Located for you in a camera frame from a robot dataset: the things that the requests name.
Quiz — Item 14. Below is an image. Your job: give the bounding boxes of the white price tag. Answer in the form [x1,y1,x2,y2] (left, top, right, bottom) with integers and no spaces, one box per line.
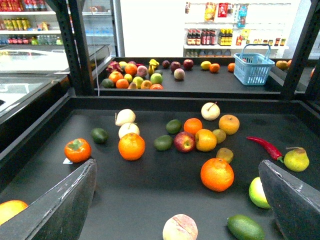
[62,158,73,165]

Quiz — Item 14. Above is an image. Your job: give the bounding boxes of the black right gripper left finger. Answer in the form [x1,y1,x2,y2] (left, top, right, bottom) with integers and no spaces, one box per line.
[0,159,97,240]

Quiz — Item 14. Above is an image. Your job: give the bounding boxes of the black shelf post right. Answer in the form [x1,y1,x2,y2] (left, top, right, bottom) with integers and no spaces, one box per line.
[280,0,320,100]

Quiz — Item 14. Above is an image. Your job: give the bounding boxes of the green apple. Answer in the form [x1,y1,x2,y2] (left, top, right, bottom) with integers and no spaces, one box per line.
[248,177,271,209]
[150,73,163,85]

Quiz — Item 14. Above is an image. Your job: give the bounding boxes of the black shelf post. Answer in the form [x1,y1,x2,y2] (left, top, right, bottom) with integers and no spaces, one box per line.
[46,0,95,96]
[280,0,320,100]

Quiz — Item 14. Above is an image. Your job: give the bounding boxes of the large orange front right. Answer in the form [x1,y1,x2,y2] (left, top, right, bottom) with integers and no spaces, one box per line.
[200,158,235,192]

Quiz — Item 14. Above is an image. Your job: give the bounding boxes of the dark avocado far left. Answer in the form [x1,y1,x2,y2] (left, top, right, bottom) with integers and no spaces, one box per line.
[90,127,109,144]

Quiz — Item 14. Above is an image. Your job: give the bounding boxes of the white pear left upper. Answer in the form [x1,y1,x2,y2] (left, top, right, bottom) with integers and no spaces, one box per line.
[114,108,136,127]

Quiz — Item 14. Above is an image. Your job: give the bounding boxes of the green avocado upper centre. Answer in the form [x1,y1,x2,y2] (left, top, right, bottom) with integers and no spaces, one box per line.
[165,119,182,135]

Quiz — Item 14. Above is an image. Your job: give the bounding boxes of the black shelf post left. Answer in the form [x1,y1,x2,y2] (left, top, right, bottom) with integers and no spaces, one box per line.
[46,0,95,96]

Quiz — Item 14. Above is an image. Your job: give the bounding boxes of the large orange centre left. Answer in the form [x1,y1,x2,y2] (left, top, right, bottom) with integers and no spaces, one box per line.
[118,132,146,161]

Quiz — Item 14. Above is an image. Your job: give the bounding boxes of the green avocado lower centre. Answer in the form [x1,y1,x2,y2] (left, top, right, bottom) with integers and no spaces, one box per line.
[153,135,174,151]

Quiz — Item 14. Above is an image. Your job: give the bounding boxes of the golden brown round pear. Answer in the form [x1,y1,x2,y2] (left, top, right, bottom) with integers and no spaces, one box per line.
[218,114,240,135]

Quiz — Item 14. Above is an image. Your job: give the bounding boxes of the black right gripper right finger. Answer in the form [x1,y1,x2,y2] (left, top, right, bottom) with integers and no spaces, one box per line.
[258,160,320,240]

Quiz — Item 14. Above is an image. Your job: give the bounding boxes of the olive kiwi upper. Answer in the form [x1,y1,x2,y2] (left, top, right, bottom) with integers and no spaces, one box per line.
[212,129,227,144]

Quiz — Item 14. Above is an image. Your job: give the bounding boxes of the white pear left lower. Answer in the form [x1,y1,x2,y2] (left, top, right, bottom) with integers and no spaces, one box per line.
[118,122,140,139]

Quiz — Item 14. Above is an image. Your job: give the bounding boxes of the far orange by basket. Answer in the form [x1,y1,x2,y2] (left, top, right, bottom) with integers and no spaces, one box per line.
[227,62,236,73]

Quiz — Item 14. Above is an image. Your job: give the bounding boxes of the far pink dragon fruit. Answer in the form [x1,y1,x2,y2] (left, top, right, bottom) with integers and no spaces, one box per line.
[106,61,123,73]

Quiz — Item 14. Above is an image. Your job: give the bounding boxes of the far small orange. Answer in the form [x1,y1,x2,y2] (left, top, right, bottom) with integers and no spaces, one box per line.
[209,63,220,74]

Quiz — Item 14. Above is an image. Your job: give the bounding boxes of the far yellow bananas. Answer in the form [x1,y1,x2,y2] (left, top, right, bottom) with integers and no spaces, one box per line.
[148,58,160,76]

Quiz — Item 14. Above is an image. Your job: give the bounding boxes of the red chili pepper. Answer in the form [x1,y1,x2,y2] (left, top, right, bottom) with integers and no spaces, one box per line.
[246,136,284,163]

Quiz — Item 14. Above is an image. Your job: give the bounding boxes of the yellow green pear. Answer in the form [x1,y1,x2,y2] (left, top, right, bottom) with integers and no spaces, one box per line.
[283,147,310,172]

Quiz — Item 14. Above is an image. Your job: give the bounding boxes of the green apple right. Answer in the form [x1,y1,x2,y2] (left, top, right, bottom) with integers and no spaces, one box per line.
[248,177,271,209]

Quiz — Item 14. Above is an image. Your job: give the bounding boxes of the red apple centre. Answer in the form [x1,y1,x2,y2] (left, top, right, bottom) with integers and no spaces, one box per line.
[173,131,196,153]

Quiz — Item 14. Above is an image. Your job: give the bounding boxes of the orange fruit bottom left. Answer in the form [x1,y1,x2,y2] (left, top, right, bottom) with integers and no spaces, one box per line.
[0,200,28,225]

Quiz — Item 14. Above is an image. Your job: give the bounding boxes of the pink peach front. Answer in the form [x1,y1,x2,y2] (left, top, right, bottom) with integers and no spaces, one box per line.
[162,214,198,240]

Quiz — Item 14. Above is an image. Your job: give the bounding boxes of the black produce shelf tray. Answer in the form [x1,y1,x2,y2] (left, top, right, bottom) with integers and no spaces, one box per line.
[0,96,320,240]

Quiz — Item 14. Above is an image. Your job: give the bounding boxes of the far green apple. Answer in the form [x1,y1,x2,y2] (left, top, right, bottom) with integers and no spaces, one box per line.
[150,73,163,85]

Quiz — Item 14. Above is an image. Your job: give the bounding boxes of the light blue far basket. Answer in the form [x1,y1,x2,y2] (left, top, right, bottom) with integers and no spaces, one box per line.
[233,43,275,86]

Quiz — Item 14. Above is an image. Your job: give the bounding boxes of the far dark plum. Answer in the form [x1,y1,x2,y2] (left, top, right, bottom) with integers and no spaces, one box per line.
[161,60,171,69]

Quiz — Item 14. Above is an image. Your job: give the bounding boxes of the far dark red apple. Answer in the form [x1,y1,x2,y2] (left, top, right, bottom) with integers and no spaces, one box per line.
[170,61,181,73]

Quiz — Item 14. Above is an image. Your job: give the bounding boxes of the white grocery wall shelf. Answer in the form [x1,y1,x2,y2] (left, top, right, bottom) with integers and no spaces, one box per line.
[183,0,299,58]

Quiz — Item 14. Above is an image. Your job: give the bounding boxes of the brown kiwi lower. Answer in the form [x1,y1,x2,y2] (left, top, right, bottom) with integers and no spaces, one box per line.
[215,147,234,164]

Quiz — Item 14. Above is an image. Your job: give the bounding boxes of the yellow orange apple centre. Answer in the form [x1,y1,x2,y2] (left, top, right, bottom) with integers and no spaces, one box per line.
[195,129,217,152]

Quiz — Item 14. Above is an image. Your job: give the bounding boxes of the orange persimmon green calyx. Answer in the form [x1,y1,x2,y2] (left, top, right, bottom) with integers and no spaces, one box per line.
[64,138,92,163]

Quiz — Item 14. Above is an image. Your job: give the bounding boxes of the far yellow lemon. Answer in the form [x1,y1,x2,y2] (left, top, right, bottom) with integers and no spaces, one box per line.
[200,60,212,71]

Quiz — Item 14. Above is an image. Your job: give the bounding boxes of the far peach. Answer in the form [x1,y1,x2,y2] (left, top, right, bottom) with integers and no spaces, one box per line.
[173,68,185,81]

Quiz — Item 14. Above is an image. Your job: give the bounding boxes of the white pear with stem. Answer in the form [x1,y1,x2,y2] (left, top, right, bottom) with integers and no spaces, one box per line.
[200,102,221,121]

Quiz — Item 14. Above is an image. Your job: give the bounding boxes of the small orange mandarin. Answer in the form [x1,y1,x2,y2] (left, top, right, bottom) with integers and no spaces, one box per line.
[183,117,203,136]

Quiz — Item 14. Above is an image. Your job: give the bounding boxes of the large orange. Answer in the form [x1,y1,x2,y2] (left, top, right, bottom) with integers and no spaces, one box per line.
[118,132,146,161]
[200,158,235,192]

